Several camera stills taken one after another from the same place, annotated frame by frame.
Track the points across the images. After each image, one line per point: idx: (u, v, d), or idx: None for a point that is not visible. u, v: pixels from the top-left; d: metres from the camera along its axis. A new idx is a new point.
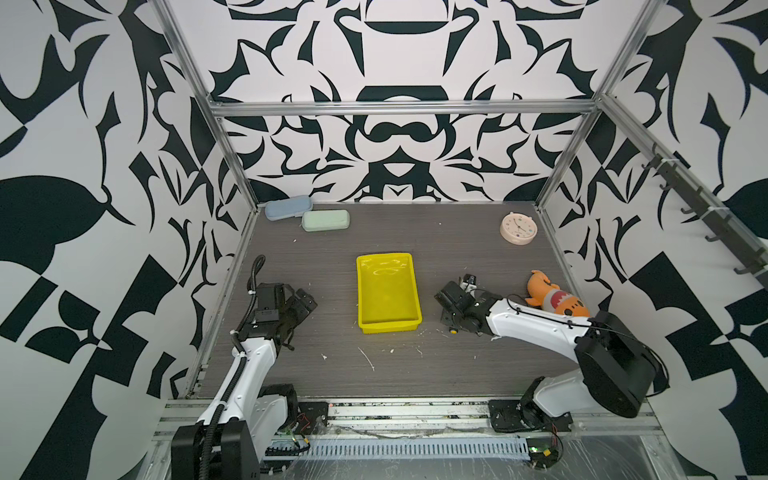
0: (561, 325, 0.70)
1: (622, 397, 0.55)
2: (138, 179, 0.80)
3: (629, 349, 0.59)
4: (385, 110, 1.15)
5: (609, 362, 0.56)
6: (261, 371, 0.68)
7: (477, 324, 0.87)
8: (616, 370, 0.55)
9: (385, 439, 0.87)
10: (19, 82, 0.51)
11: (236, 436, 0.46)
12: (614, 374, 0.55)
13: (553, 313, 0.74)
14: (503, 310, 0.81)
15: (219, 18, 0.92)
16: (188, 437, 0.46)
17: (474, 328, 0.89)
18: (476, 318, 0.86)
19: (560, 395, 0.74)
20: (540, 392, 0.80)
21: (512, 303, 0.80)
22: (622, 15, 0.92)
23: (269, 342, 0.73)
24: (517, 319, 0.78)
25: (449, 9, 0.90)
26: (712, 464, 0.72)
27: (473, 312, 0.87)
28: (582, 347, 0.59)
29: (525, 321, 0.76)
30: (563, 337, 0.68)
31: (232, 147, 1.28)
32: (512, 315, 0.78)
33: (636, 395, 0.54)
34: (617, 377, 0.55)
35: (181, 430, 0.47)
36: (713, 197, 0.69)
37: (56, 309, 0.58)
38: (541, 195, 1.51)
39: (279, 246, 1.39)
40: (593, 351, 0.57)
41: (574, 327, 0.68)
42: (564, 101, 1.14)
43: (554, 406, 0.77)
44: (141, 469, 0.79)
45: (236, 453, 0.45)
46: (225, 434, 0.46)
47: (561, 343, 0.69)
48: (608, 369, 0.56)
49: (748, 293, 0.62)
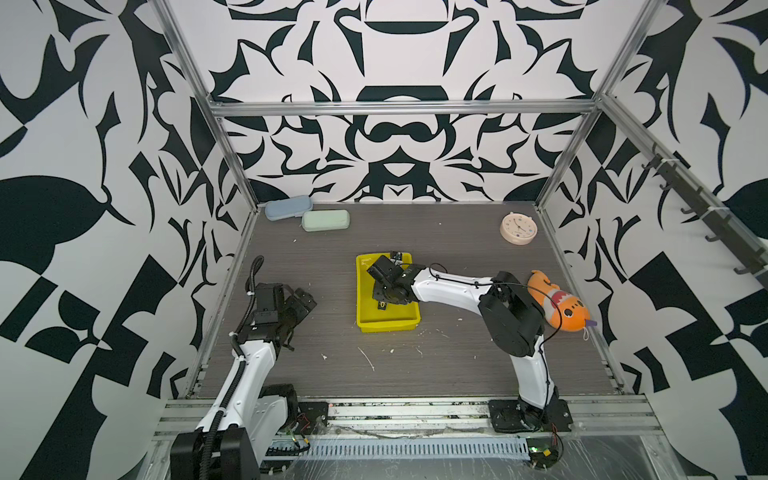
0: (470, 286, 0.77)
1: (518, 339, 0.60)
2: (138, 179, 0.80)
3: (521, 300, 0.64)
4: (385, 110, 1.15)
5: (504, 313, 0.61)
6: (261, 374, 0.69)
7: (405, 292, 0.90)
8: (510, 316, 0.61)
9: (385, 439, 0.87)
10: (20, 82, 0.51)
11: (236, 444, 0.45)
12: (507, 322, 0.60)
13: (461, 277, 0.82)
14: (425, 278, 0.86)
15: (219, 18, 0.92)
16: (188, 444, 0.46)
17: (402, 297, 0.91)
18: (404, 287, 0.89)
19: (524, 377, 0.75)
20: (524, 391, 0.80)
21: (433, 271, 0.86)
22: (622, 15, 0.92)
23: (269, 345, 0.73)
24: (436, 285, 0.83)
25: (449, 9, 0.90)
26: (712, 464, 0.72)
27: (402, 283, 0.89)
28: (483, 303, 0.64)
29: (441, 286, 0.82)
30: (470, 295, 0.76)
31: (232, 147, 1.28)
32: (432, 281, 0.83)
33: (529, 335, 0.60)
34: (509, 324, 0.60)
35: (181, 436, 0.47)
36: (713, 197, 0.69)
37: (57, 309, 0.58)
38: (541, 195, 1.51)
39: (279, 246, 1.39)
40: (491, 303, 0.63)
41: (480, 286, 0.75)
42: (565, 101, 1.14)
43: (535, 394, 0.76)
44: (141, 469, 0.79)
45: (236, 461, 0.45)
46: (225, 441, 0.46)
47: (468, 301, 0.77)
48: (503, 316, 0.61)
49: (748, 292, 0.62)
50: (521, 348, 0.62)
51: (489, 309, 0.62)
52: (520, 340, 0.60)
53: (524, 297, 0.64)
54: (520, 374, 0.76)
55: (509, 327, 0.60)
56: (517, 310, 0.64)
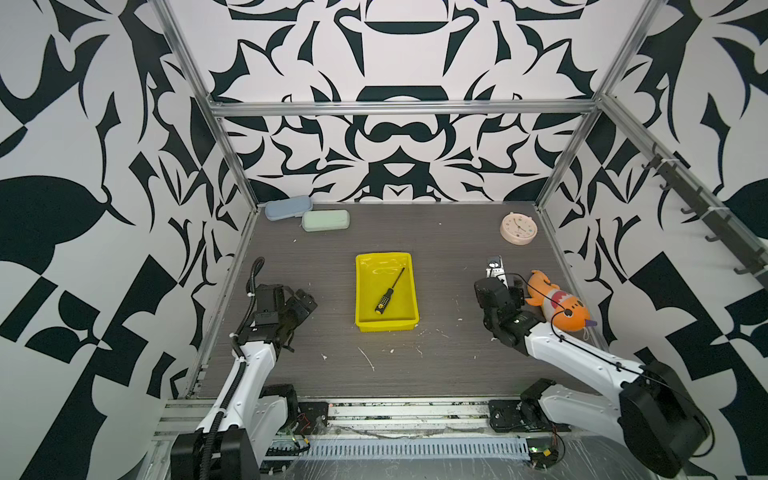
0: (608, 365, 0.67)
1: (659, 451, 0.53)
2: (138, 179, 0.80)
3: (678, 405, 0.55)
4: (385, 110, 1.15)
5: (653, 412, 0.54)
6: (261, 375, 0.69)
7: (513, 340, 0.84)
8: (657, 417, 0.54)
9: (385, 439, 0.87)
10: (20, 82, 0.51)
11: (236, 445, 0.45)
12: (657, 426, 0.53)
13: (601, 352, 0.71)
14: (545, 334, 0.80)
15: (219, 18, 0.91)
16: (188, 444, 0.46)
17: (508, 343, 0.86)
18: (513, 334, 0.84)
19: (575, 410, 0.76)
20: (548, 396, 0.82)
21: (556, 330, 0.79)
22: (623, 14, 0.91)
23: (269, 345, 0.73)
24: (559, 347, 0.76)
25: (449, 9, 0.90)
26: (713, 464, 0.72)
27: (512, 329, 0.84)
28: (628, 395, 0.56)
29: (566, 351, 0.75)
30: (607, 377, 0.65)
31: (232, 147, 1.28)
32: (553, 341, 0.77)
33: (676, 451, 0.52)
34: (659, 431, 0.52)
35: (181, 437, 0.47)
36: (713, 197, 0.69)
37: (57, 308, 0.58)
38: (541, 195, 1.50)
39: (279, 246, 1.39)
40: (641, 399, 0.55)
41: (623, 370, 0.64)
42: (564, 101, 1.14)
43: (557, 414, 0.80)
44: (141, 470, 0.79)
45: (236, 461, 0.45)
46: (225, 442, 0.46)
47: (604, 383, 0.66)
48: (649, 416, 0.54)
49: (748, 293, 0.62)
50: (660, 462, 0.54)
51: (639, 408, 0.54)
52: (665, 456, 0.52)
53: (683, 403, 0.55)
54: (575, 402, 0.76)
55: (653, 435, 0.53)
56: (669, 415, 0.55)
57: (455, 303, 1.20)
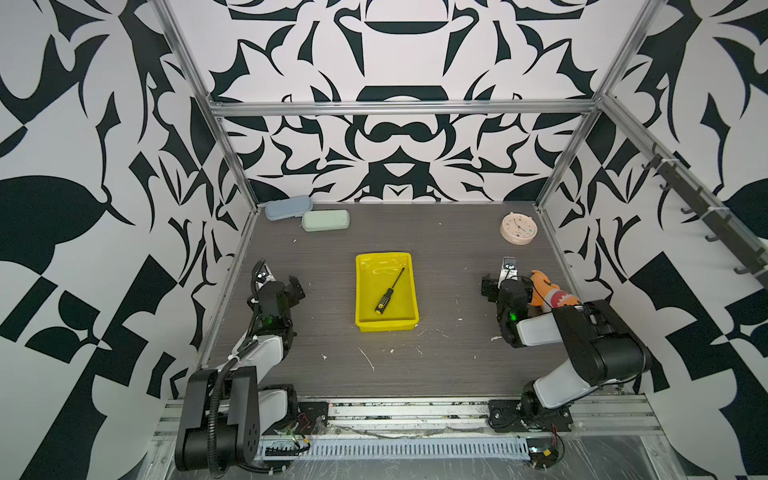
0: None
1: (586, 354, 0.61)
2: (139, 180, 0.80)
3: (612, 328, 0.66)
4: (385, 110, 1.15)
5: (581, 322, 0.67)
6: (267, 356, 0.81)
7: (511, 339, 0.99)
8: (584, 325, 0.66)
9: (385, 439, 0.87)
10: (20, 82, 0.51)
11: (246, 376, 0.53)
12: (582, 329, 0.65)
13: None
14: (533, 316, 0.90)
15: (219, 18, 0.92)
16: (203, 378, 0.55)
17: (508, 339, 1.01)
18: (513, 334, 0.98)
19: (556, 378, 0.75)
20: (539, 382, 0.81)
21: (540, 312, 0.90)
22: (622, 15, 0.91)
23: (279, 336, 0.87)
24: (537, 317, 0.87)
25: (449, 9, 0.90)
26: (713, 464, 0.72)
27: (511, 329, 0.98)
28: (566, 310, 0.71)
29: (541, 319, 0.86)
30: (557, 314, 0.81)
31: (232, 147, 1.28)
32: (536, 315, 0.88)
33: (599, 347, 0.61)
34: (584, 332, 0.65)
35: (198, 373, 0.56)
36: (713, 197, 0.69)
37: (56, 309, 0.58)
38: (541, 195, 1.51)
39: (279, 246, 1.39)
40: (573, 314, 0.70)
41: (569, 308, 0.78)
42: (564, 101, 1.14)
43: (549, 394, 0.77)
44: (141, 470, 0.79)
45: (244, 390, 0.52)
46: (236, 375, 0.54)
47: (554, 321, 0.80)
48: (575, 322, 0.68)
49: (748, 293, 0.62)
50: (590, 373, 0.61)
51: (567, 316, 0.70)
52: (588, 350, 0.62)
53: (616, 326, 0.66)
54: (552, 375, 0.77)
55: (578, 334, 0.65)
56: (605, 336, 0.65)
57: (455, 303, 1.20)
